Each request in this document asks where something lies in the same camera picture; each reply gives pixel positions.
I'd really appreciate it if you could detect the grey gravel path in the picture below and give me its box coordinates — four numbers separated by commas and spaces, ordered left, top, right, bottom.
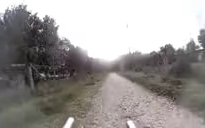
77, 72, 205, 128

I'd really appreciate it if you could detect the robot's own part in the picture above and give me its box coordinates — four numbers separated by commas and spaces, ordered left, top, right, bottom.
126, 119, 137, 128
62, 116, 75, 128

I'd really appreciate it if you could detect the row of trees and bushes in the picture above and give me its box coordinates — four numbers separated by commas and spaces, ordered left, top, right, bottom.
111, 29, 205, 79

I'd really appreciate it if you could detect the grass verge with weeds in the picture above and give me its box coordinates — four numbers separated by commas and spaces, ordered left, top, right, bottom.
0, 73, 108, 128

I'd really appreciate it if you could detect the grass verge with bushes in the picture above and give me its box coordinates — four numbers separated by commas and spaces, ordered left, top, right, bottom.
117, 62, 205, 124

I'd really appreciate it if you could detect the wooden rail fence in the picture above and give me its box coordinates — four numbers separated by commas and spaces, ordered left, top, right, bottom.
0, 62, 73, 93

